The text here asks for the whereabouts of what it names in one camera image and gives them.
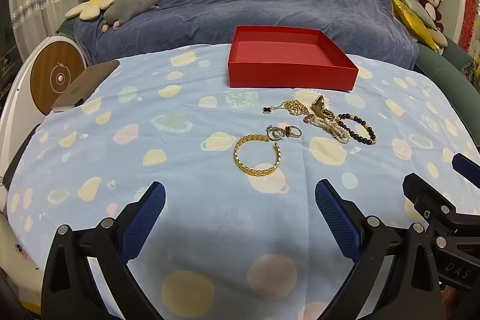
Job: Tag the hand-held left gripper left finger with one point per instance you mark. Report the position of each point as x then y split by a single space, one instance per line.
144 218

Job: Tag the silver tinsel garland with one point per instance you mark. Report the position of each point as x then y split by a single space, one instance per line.
37 3

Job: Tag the white round wooden-faced appliance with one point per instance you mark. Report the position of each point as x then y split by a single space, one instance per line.
56 76

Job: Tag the white plush toy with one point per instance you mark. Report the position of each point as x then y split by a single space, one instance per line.
15 256

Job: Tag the red wall decoration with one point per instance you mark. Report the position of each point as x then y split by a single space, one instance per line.
468 12

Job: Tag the green sofa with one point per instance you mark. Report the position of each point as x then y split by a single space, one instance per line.
442 65

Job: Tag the red cardboard box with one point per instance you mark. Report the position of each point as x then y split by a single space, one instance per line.
285 78

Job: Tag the grey plush toy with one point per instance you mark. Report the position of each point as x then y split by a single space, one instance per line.
131 4

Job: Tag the flower-shaped cushion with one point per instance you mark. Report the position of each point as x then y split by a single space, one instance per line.
92 6

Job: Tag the light blue printed tablecloth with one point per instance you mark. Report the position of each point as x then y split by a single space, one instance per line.
187 162

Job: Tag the gold cushion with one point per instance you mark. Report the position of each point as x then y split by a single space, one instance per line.
408 18

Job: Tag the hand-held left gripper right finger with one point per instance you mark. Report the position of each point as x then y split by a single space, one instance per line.
335 218

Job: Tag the gold wristwatch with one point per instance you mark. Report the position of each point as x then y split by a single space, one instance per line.
320 106

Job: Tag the brown flat pad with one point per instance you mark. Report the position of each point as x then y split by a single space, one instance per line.
86 83

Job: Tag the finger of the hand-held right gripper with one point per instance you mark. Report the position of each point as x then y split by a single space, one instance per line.
467 168
423 192

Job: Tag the grey cushion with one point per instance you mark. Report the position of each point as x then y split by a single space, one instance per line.
412 1

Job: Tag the potted flower plant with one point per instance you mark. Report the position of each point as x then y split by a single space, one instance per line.
473 74

